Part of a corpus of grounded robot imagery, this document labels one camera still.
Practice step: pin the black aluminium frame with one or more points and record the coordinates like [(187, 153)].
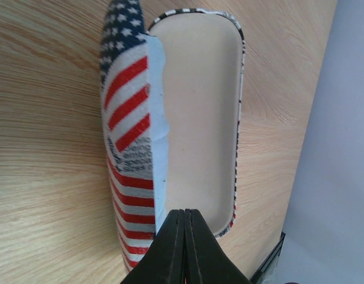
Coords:
[(266, 273)]

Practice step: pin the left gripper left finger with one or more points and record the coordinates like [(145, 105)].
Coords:
[(164, 261)]

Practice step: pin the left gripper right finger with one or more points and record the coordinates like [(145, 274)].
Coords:
[(205, 261)]

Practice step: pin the flag print glasses case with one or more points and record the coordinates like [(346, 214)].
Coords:
[(202, 85)]

